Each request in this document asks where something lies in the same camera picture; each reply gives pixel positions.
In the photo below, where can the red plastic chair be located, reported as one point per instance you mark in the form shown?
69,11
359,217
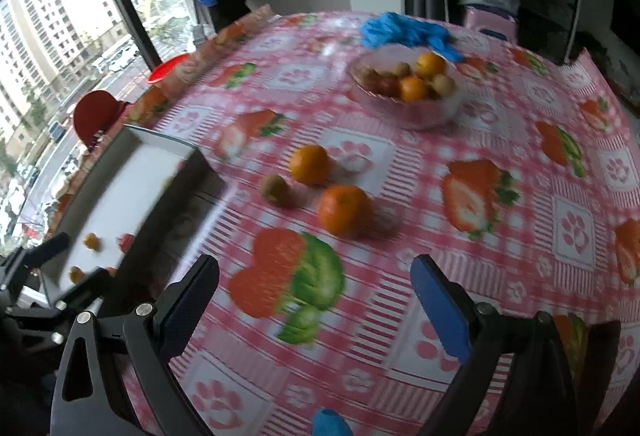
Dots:
95,114

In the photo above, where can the pink strawberry tablecloth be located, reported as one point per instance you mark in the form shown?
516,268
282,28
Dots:
528,197

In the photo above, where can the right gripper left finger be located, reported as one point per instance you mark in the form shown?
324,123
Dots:
90,397

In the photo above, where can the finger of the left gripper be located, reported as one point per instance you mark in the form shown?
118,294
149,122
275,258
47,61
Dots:
16,267
88,295

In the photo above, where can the blue gloves pile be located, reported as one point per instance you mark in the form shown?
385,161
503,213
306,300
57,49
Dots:
392,28

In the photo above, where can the red plastic basin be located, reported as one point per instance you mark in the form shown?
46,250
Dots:
165,68

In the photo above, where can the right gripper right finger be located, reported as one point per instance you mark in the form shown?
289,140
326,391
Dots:
541,396

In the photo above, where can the large mandarin orange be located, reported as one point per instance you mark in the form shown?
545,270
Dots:
345,211

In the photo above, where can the brown kiwi fruit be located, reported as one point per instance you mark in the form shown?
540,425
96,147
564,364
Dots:
275,190

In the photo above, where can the yellow kumquat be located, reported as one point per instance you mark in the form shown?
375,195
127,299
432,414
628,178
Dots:
76,275

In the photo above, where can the small orange kumquat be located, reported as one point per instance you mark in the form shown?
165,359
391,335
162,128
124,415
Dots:
92,242

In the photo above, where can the clear plastic fruit bowl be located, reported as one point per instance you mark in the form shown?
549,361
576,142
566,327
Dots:
411,88

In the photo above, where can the orange fruit near bowl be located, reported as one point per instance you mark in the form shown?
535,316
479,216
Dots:
310,165

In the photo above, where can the white shallow tray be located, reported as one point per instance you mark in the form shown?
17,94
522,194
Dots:
140,184

